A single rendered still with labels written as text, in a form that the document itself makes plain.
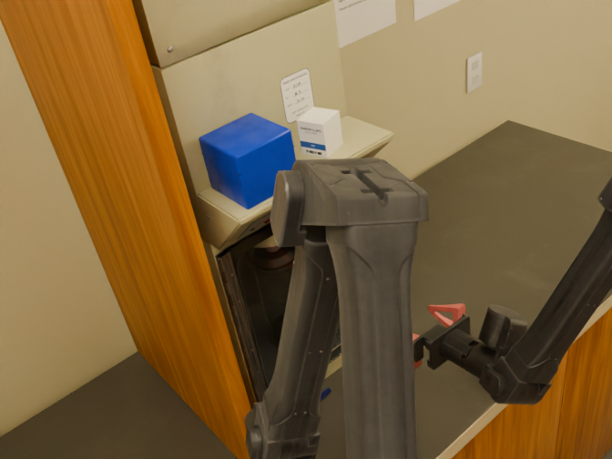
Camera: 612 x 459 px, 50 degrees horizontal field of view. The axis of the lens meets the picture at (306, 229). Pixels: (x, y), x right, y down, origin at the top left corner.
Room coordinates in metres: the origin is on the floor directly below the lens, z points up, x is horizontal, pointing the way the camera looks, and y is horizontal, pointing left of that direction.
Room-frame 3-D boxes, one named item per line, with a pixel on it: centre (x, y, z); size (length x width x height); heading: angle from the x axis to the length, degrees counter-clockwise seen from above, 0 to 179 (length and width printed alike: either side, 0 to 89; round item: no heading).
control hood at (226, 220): (0.92, -0.01, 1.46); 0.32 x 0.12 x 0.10; 124
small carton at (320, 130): (0.94, -0.05, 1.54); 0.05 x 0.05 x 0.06; 51
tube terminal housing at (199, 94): (1.07, 0.10, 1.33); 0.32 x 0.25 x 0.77; 124
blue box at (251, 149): (0.87, 0.06, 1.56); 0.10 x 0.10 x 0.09; 34
